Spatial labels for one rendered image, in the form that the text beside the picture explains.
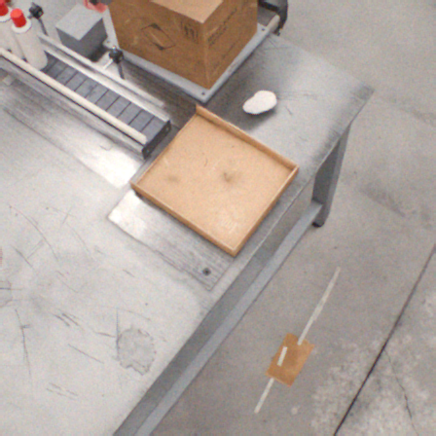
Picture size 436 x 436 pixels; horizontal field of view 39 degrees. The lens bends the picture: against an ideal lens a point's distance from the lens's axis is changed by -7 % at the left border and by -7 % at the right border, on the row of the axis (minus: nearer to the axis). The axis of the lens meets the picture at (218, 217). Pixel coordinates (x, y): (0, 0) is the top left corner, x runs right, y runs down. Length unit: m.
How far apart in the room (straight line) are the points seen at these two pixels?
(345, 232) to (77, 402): 1.34
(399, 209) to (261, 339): 0.73
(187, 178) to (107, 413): 0.58
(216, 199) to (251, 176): 0.10
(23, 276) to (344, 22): 1.96
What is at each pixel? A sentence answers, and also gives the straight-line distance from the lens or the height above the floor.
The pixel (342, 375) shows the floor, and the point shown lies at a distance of 2.25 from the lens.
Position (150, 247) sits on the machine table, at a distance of 1.48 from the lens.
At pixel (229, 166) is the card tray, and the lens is 1.54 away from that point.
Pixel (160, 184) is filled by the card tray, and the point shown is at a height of 0.83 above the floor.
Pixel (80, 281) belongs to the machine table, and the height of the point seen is 0.83.
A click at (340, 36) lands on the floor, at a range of 2.91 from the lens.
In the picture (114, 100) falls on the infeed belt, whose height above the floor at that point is 0.88.
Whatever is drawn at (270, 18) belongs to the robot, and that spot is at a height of 0.24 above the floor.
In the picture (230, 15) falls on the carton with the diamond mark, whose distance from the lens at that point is 1.55.
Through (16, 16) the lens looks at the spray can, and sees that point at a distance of 1.61.
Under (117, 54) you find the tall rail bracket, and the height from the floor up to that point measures 0.97.
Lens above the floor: 2.19
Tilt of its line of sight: 66 degrees down
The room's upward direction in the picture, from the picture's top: 6 degrees counter-clockwise
